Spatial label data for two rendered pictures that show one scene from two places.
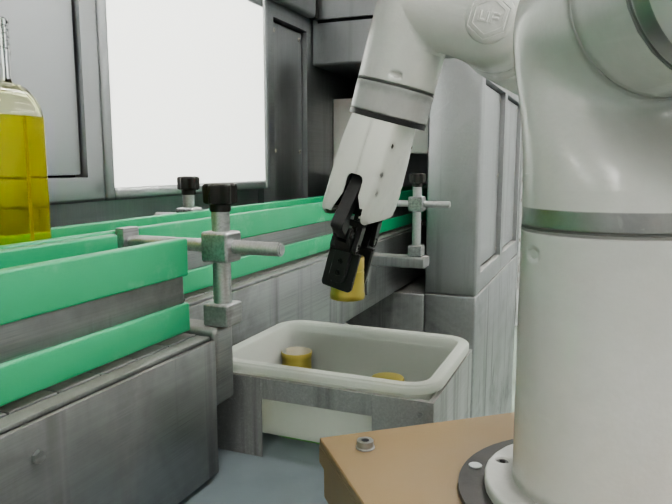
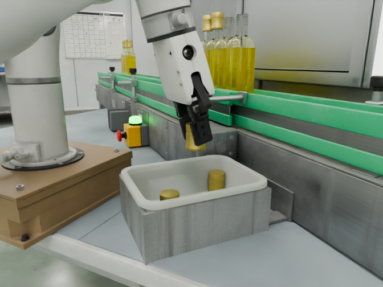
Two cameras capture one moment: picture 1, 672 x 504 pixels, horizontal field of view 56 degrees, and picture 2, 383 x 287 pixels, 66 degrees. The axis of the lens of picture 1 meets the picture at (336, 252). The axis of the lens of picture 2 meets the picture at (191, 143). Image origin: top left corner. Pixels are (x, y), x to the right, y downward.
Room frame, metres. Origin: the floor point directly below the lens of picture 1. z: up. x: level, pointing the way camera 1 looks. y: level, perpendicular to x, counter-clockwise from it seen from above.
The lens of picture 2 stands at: (0.96, -0.37, 1.03)
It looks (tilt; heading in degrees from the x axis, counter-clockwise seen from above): 15 degrees down; 133
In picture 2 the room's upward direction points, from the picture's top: straight up
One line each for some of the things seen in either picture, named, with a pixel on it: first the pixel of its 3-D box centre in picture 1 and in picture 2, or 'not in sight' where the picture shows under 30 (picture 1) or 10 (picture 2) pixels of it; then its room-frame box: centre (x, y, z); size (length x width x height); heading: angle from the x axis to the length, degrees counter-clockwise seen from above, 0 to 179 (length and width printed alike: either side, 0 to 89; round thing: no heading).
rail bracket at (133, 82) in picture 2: not in sight; (127, 86); (-0.01, 0.31, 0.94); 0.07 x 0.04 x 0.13; 67
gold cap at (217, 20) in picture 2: not in sight; (217, 21); (0.42, 0.32, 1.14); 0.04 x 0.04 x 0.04
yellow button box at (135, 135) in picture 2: not in sight; (135, 135); (0.14, 0.23, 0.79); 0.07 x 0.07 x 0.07; 67
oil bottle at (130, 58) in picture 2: not in sight; (130, 64); (-0.59, 0.74, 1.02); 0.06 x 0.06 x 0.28; 67
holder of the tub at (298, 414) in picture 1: (324, 392); (204, 197); (0.64, 0.01, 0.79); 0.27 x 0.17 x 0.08; 67
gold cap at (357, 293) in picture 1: (347, 276); (196, 135); (0.64, -0.01, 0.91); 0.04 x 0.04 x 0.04
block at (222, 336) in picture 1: (183, 357); (217, 145); (0.56, 0.14, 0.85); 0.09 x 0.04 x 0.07; 67
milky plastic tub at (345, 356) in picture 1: (348, 387); (191, 196); (0.63, -0.01, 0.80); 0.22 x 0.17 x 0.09; 67
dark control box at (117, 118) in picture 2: not in sight; (118, 119); (-0.12, 0.33, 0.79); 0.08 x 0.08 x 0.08; 67
